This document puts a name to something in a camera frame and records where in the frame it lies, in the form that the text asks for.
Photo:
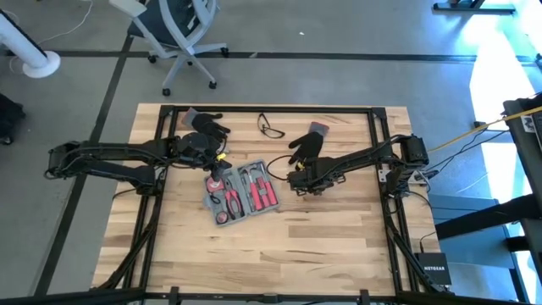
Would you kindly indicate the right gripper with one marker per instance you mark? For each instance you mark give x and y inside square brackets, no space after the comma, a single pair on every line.
[315,182]

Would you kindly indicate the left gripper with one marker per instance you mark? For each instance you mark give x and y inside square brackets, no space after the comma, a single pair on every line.
[218,156]

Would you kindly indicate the large pink flat-faced tool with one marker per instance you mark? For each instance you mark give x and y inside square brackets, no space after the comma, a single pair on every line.
[214,183]

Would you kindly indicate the small pink black-tipped tool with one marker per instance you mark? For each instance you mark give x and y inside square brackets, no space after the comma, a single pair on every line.
[216,199]

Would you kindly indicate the black work glove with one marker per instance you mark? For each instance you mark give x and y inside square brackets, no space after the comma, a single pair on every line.
[203,120]
[309,144]

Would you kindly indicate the grey plastic tool case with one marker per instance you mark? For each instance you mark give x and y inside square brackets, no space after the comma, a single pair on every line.
[211,209]

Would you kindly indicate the pink long ribbed tool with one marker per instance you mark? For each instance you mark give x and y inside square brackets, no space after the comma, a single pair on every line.
[255,195]

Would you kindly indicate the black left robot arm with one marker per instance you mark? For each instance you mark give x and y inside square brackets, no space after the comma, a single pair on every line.
[127,148]

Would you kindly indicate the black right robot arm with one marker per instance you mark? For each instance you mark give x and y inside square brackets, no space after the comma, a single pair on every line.
[360,159]

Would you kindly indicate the black overhead rig crossbar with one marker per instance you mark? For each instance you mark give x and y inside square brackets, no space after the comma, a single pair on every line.
[84,296]

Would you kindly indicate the black wheeled object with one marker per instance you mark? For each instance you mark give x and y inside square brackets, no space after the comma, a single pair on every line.
[10,118]

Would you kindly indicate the white tower fan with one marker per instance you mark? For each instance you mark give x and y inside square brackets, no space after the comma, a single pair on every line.
[25,51]

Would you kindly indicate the black standing desk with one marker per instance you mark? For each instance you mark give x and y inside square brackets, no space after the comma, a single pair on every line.
[470,7]

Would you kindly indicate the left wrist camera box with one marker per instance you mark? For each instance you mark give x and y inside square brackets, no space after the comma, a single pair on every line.
[192,146]

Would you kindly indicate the tortoise-frame safety glasses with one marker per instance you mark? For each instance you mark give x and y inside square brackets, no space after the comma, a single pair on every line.
[274,132]

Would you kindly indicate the black diagonal frame brace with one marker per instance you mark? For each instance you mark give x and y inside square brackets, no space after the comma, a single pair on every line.
[413,258]
[127,258]

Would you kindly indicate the black Netgear switch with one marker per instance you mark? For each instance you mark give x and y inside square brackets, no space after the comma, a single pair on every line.
[436,269]

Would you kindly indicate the white-frame mesh office chair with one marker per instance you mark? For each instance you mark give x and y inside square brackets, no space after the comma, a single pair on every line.
[169,17]

